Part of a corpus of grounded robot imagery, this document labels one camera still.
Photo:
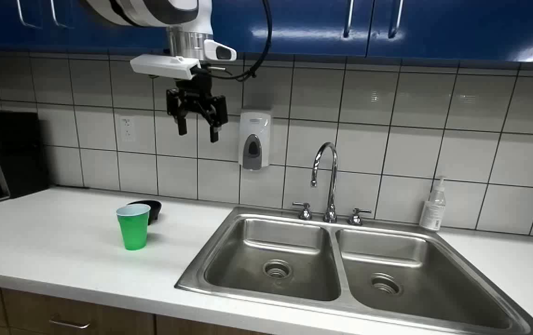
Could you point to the wooden drawer front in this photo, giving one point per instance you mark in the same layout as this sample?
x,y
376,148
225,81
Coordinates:
x,y
74,310

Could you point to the black bowl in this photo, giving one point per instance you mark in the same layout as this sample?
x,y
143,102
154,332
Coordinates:
x,y
154,208

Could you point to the blue wall cabinets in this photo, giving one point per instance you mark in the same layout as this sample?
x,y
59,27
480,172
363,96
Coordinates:
x,y
305,25

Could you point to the clear pump soap bottle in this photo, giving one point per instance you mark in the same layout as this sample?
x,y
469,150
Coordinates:
x,y
434,211

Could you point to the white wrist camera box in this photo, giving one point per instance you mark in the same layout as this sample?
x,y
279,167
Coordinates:
x,y
165,66

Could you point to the stainless steel double sink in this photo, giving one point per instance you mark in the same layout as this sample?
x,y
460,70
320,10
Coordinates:
x,y
316,273

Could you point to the chrome gooseneck faucet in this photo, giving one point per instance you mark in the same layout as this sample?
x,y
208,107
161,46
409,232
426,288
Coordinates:
x,y
331,180

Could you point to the white wall outlet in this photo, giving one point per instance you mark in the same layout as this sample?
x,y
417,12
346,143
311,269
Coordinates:
x,y
126,131

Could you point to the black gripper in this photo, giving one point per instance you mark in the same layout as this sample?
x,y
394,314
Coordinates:
x,y
197,100

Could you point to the white wall soap dispenser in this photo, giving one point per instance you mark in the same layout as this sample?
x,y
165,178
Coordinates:
x,y
255,141

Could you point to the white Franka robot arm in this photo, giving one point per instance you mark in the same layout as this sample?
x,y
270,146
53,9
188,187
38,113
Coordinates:
x,y
156,10

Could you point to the black coffee maker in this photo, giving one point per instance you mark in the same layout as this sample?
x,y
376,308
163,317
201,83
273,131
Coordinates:
x,y
7,156

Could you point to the green plastic cup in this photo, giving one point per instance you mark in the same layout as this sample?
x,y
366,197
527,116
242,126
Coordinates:
x,y
134,228

